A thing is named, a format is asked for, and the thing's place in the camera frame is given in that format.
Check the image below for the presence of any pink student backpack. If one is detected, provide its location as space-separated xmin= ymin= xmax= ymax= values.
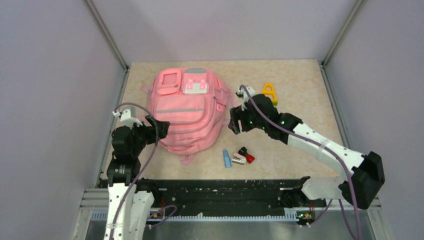
xmin=141 ymin=67 xmax=236 ymax=165

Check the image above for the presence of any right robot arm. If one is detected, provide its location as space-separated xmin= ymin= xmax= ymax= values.
xmin=228 ymin=93 xmax=385 ymax=210

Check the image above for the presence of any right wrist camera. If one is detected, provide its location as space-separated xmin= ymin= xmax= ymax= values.
xmin=235 ymin=85 xmax=256 ymax=111

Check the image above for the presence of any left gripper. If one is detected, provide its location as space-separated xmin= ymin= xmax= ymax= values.
xmin=127 ymin=114 xmax=170 ymax=156

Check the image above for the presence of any red black stamp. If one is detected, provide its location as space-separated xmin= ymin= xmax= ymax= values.
xmin=237 ymin=146 xmax=255 ymax=164

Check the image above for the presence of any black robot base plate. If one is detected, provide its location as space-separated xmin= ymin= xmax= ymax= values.
xmin=145 ymin=177 xmax=327 ymax=210

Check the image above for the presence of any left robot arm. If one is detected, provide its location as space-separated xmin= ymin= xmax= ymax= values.
xmin=104 ymin=116 xmax=170 ymax=240

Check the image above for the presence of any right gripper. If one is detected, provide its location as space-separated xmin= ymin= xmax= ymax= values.
xmin=229 ymin=103 xmax=267 ymax=134

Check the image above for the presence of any aluminium frame rail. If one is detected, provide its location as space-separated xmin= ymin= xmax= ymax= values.
xmin=82 ymin=0 xmax=129 ymax=71

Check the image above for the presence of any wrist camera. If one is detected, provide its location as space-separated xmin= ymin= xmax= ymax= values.
xmin=112 ymin=106 xmax=143 ymax=128
xmin=235 ymin=85 xmax=256 ymax=111

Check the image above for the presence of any yellow toy triangle block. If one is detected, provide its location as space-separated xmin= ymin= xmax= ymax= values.
xmin=261 ymin=83 xmax=278 ymax=107

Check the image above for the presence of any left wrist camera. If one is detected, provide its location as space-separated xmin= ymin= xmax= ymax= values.
xmin=112 ymin=106 xmax=143 ymax=128

